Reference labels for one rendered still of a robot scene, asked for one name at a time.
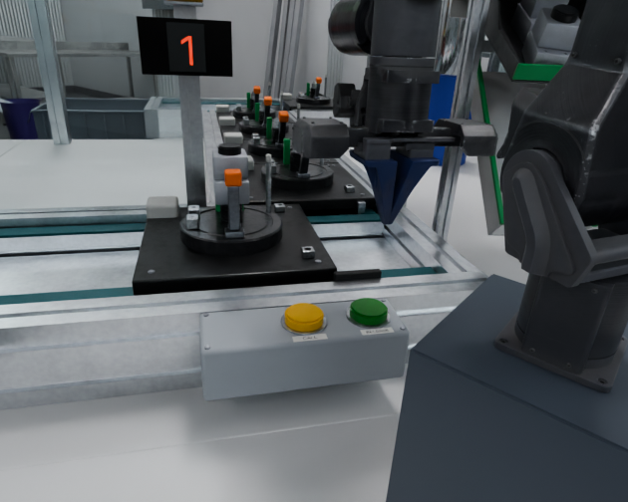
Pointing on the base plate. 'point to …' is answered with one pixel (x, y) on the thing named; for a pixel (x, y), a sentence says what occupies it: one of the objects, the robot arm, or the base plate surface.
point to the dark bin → (513, 59)
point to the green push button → (368, 311)
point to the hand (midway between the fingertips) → (389, 190)
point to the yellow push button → (304, 317)
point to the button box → (296, 351)
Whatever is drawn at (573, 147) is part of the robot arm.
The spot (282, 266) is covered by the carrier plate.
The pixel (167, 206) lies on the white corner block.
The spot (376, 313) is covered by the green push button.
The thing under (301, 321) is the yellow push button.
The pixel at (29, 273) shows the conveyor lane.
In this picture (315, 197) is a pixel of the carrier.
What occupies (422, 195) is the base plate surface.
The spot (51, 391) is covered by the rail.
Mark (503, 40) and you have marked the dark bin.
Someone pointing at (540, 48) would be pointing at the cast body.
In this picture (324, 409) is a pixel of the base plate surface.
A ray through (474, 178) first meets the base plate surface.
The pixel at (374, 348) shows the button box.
